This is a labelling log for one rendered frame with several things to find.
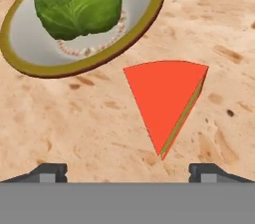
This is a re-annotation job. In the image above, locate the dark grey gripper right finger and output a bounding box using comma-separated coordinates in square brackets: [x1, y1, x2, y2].
[188, 162, 255, 184]

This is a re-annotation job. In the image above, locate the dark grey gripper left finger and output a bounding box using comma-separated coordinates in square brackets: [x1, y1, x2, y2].
[0, 162, 69, 184]

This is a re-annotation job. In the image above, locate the red cheese wedge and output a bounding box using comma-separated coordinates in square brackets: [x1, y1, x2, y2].
[123, 60, 210, 161]

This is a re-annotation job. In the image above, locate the white bowl with olive rim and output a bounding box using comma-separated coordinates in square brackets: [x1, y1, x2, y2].
[0, 0, 166, 79]

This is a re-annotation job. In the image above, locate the green lettuce head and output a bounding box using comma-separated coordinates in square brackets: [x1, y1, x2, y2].
[33, 0, 124, 42]

